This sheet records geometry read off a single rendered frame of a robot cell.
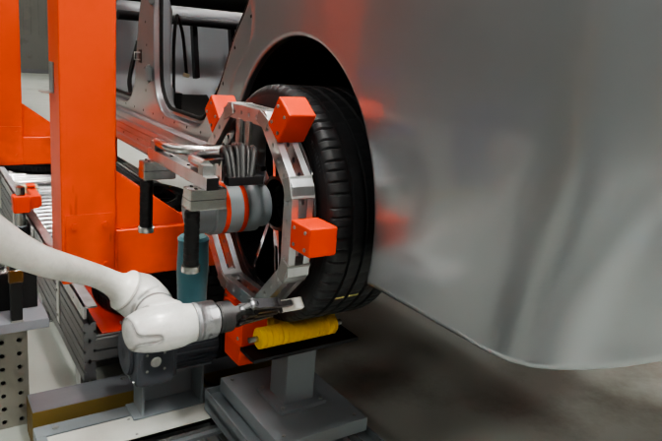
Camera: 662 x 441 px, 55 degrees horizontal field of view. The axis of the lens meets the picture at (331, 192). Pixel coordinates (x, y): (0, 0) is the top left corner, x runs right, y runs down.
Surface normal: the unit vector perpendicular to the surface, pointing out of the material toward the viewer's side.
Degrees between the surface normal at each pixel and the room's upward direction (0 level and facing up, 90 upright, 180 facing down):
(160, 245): 90
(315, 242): 90
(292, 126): 125
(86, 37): 90
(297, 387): 90
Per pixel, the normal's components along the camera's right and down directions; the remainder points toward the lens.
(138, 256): 0.55, 0.22
